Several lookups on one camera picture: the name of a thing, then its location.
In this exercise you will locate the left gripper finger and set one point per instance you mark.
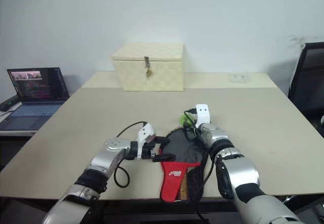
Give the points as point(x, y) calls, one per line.
point(165, 156)
point(163, 140)

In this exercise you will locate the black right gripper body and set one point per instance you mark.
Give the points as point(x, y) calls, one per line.
point(191, 121)

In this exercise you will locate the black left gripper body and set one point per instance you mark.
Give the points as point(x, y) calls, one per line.
point(149, 150)

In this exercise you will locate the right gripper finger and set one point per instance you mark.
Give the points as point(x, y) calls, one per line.
point(184, 123)

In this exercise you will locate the black red mesh paddle case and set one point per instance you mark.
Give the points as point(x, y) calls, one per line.
point(174, 181)

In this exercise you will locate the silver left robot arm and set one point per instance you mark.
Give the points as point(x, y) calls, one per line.
point(76, 196)

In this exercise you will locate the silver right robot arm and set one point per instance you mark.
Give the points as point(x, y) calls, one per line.
point(240, 168)

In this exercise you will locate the cream woven storage box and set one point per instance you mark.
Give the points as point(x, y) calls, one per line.
point(152, 82)

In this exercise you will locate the dark table underframe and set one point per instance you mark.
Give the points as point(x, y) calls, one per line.
point(141, 211)

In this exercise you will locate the brass padlock on latch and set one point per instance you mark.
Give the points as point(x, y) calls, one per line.
point(149, 74)

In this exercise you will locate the small clear plastic box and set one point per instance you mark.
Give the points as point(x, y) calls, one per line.
point(239, 78)

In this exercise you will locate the black office chair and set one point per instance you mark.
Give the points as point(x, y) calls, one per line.
point(308, 89)

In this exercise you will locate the open grey laptop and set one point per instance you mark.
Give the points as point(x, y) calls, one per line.
point(38, 84)

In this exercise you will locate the black handheld device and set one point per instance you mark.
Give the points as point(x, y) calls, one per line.
point(8, 105)

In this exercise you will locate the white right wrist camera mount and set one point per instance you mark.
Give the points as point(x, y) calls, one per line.
point(202, 112)

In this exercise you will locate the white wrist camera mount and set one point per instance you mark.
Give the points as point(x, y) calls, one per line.
point(202, 112)
point(145, 131)

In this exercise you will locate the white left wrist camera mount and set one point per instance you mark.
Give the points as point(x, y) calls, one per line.
point(145, 131)

